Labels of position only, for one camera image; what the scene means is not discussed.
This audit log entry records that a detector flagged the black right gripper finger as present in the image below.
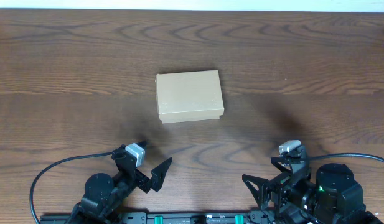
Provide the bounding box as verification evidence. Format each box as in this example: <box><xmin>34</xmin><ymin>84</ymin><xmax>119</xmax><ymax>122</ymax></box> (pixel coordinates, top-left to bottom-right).
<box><xmin>270</xmin><ymin>156</ymin><xmax>293</xmax><ymax>174</ymax></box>
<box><xmin>242</xmin><ymin>174</ymin><xmax>270</xmax><ymax>210</ymax></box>

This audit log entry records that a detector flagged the brown cardboard box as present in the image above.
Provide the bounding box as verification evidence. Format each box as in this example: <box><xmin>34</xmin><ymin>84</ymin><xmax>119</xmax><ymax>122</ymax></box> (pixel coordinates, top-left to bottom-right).
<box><xmin>156</xmin><ymin>70</ymin><xmax>225</xmax><ymax>123</ymax></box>

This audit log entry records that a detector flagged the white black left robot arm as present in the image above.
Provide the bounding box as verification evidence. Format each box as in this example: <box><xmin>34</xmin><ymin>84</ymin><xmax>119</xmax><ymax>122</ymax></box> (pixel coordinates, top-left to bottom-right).
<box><xmin>65</xmin><ymin>142</ymin><xmax>301</xmax><ymax>224</ymax></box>

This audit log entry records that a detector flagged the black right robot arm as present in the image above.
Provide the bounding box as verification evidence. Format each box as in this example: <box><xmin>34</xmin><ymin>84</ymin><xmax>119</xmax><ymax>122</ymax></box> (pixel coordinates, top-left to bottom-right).
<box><xmin>242</xmin><ymin>140</ymin><xmax>380</xmax><ymax>224</ymax></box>

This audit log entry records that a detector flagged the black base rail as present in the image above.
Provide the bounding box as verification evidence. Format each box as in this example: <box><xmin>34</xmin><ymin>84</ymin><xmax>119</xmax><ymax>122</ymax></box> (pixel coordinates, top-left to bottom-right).
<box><xmin>39</xmin><ymin>211</ymin><xmax>292</xmax><ymax>224</ymax></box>

